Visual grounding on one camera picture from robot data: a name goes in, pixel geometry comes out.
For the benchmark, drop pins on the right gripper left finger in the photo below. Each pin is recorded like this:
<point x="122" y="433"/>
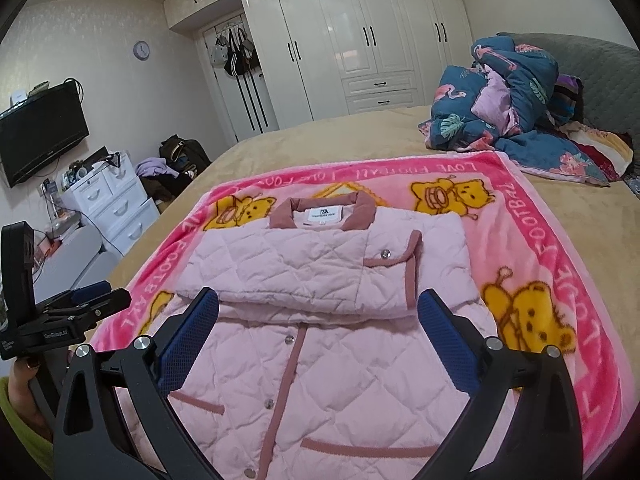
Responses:
<point x="91" y="437"/>

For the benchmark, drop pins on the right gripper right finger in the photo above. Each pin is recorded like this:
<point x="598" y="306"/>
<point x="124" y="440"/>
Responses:
<point x="544" y="438"/>

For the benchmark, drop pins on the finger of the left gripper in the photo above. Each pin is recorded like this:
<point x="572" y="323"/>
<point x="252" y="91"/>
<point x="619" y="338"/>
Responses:
<point x="91" y="292"/>

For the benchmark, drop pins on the pink quilted jacket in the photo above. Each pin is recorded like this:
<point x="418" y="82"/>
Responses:
<point x="318" y="367"/>

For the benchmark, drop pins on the green sleeve forearm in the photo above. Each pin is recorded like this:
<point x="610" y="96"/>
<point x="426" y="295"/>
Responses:
<point x="24" y="453"/>

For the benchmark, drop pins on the dark clothes pile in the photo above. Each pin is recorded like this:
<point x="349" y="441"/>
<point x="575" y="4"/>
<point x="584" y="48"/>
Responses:
<point x="178" y="163"/>

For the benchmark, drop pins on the person left hand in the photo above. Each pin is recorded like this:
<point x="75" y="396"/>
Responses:
<point x="22" y="399"/>

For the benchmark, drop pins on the grey desk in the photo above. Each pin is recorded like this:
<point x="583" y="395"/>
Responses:
<point x="83" y="259"/>

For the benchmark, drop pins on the white drawer cabinet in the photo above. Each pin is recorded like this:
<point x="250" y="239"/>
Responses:
<point x="113" y="199"/>

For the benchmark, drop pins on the pink cartoon bear blanket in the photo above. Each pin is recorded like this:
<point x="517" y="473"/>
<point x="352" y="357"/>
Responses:
<point x="525" y="267"/>

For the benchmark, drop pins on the beige bed cover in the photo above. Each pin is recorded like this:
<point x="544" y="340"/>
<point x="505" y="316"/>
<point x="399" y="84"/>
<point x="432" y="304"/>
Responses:
<point x="603" y="223"/>

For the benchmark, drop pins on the white door with bags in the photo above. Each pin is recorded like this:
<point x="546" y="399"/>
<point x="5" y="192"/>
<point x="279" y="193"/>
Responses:
<point x="240" y="89"/>

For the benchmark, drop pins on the blue flamingo print quilt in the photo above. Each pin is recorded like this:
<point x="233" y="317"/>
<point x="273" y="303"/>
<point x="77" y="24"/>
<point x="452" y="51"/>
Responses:
<point x="514" y="98"/>

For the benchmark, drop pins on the white wardrobe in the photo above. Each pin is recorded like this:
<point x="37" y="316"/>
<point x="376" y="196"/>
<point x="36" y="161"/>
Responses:
<point x="330" y="58"/>

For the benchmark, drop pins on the grey quilted headboard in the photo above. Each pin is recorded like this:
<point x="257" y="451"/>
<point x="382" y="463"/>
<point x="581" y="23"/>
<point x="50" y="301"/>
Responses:
<point x="610" y="77"/>

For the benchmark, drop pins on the black wall television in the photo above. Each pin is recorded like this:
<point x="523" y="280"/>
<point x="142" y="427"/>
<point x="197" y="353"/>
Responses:
<point x="40" y="130"/>

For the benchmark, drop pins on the round wall clock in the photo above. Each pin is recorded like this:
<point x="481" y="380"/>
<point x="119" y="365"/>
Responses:
<point x="141" y="50"/>

